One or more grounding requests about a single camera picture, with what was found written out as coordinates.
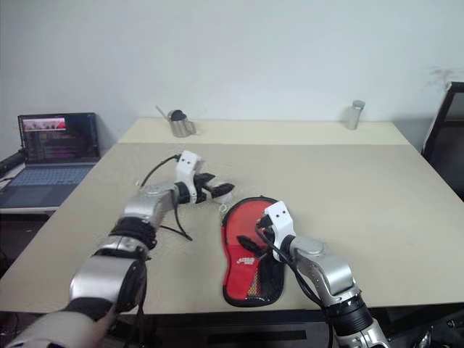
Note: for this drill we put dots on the black ball in pitcher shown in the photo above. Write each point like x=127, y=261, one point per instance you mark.
x=177, y=115

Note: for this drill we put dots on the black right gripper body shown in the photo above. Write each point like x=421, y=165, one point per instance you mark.
x=266, y=250

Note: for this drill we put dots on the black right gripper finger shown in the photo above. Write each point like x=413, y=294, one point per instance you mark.
x=249, y=243

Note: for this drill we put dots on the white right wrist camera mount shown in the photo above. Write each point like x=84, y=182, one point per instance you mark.
x=281, y=221

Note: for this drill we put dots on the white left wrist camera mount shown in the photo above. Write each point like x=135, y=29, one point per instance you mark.
x=188, y=165

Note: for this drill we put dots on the steel cylinder tumbler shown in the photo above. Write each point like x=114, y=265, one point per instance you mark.
x=354, y=116

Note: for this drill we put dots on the black chair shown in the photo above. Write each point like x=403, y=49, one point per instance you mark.
x=446, y=137

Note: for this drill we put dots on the steel pitcher with spout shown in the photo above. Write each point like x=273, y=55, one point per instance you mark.
x=181, y=128

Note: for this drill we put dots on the black table frame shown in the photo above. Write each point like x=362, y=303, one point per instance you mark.
x=235, y=322

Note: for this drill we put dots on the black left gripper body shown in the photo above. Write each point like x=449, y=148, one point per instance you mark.
x=201, y=188

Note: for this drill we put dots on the white zipper pull charm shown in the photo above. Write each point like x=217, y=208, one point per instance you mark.
x=224, y=198

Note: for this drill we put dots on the open grey laptop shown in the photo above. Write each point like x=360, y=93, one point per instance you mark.
x=58, y=152

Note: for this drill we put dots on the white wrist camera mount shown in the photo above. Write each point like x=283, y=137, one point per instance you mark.
x=281, y=221
x=188, y=165

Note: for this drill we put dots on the red black paddle case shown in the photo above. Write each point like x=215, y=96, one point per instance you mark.
x=241, y=232

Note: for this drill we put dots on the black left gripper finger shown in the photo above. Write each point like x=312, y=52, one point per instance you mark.
x=223, y=189
x=208, y=177

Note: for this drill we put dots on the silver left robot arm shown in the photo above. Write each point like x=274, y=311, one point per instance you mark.
x=145, y=204

